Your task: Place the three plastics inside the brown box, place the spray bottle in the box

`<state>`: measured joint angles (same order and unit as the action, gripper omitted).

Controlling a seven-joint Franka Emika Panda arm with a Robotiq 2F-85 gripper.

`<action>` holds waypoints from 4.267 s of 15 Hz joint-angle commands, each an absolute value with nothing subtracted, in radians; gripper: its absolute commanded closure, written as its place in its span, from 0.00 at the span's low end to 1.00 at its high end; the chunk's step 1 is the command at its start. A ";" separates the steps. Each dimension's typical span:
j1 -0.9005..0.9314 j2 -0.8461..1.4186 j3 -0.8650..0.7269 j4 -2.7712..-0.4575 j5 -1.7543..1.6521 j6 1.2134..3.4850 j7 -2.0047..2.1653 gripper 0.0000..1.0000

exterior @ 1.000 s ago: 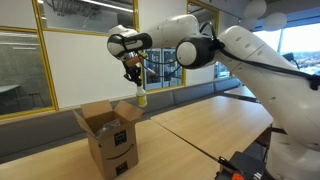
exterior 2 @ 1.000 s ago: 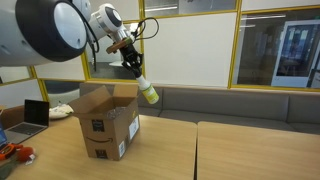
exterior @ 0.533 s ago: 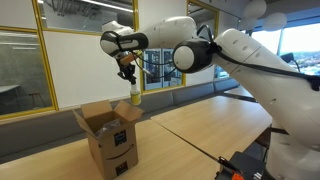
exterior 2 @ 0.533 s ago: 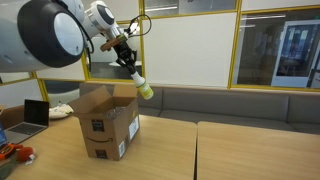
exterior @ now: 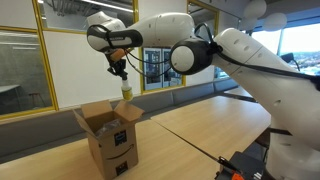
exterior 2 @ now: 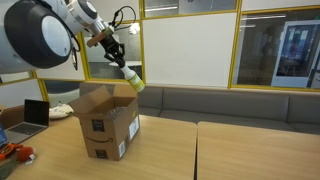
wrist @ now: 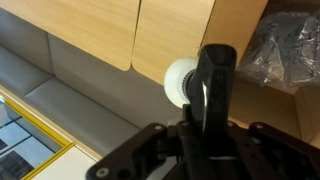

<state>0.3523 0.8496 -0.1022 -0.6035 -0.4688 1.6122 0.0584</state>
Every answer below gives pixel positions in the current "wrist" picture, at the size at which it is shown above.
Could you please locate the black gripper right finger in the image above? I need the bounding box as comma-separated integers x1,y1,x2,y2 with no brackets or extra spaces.
226,120,320,180

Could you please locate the grey upholstered bench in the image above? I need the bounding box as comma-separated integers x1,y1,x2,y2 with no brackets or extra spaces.
0,8,184,158

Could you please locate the brown cardboard shipping box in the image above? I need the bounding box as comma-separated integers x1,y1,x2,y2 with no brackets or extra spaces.
199,0,320,149

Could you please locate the large clear plastic bag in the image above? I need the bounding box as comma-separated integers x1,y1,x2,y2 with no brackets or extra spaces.
235,9,320,88

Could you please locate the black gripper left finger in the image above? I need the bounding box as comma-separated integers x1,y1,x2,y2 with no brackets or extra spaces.
85,121,188,180

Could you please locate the yellow spray bottle black nozzle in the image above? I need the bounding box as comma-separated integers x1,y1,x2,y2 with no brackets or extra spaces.
163,43,238,158

